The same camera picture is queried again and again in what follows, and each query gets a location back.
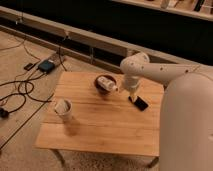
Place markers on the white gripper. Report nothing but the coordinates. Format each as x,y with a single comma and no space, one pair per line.
131,84

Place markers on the black eraser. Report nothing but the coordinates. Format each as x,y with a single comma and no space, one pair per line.
140,104

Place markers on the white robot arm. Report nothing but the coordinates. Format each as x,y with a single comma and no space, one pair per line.
186,114

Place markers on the white bottle in bowl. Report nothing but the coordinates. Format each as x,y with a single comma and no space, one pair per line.
107,84

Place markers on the dark brown bowl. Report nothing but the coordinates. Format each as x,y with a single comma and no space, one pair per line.
99,88

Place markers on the wooden table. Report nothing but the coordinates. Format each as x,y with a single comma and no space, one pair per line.
109,124

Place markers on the white paper cup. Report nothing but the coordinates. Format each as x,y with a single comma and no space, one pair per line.
63,108

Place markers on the black power adapter box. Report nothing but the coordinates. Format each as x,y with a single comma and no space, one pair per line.
46,66

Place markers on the small black device on floor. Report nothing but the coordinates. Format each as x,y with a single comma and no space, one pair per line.
29,66

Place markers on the black plug on floor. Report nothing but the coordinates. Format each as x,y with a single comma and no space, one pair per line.
4,113

